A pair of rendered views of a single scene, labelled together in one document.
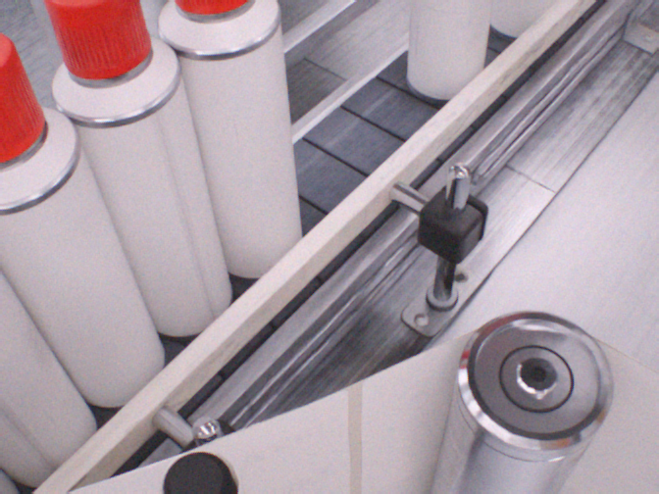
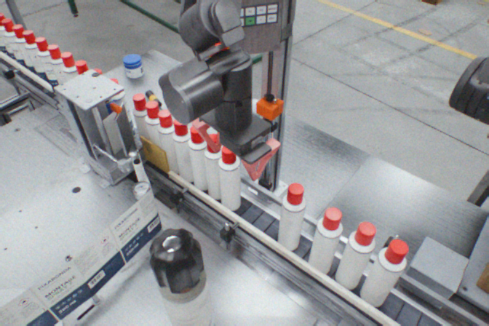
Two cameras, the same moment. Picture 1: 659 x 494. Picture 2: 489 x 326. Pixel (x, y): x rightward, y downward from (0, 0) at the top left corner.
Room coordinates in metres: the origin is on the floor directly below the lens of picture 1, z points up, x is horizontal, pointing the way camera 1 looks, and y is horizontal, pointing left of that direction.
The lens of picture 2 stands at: (0.27, -0.57, 1.67)
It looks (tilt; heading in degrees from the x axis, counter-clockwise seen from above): 46 degrees down; 87
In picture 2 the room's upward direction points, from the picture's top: straight up
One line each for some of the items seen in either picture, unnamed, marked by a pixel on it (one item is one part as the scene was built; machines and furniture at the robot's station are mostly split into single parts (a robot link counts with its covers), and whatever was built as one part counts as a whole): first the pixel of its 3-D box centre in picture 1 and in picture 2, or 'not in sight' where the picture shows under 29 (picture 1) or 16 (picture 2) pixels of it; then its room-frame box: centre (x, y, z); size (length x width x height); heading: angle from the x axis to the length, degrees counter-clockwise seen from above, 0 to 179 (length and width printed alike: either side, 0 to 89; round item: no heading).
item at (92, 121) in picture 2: not in sight; (105, 127); (-0.06, 0.22, 1.01); 0.14 x 0.13 x 0.26; 137
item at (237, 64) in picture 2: not in sight; (228, 76); (0.27, -0.12, 1.38); 0.07 x 0.06 x 0.07; 41
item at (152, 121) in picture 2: not in sight; (158, 134); (0.08, 0.22, 0.98); 0.05 x 0.05 x 0.20
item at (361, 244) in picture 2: not in sight; (356, 256); (0.52, -0.19, 0.98); 0.05 x 0.05 x 0.20
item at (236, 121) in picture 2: not in sight; (233, 110); (0.28, -0.12, 1.32); 0.10 x 0.07 x 0.07; 131
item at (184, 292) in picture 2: not in sight; (184, 288); (0.18, -0.26, 1.03); 0.09 x 0.09 x 0.30
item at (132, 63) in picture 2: not in sight; (133, 66); (-0.10, 0.77, 0.87); 0.07 x 0.07 x 0.07
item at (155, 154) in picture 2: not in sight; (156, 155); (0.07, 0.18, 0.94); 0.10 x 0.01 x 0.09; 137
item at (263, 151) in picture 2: not in sight; (249, 155); (0.30, -0.15, 1.25); 0.07 x 0.07 x 0.09; 41
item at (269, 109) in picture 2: not in sight; (259, 159); (0.34, 0.04, 1.05); 0.10 x 0.04 x 0.33; 47
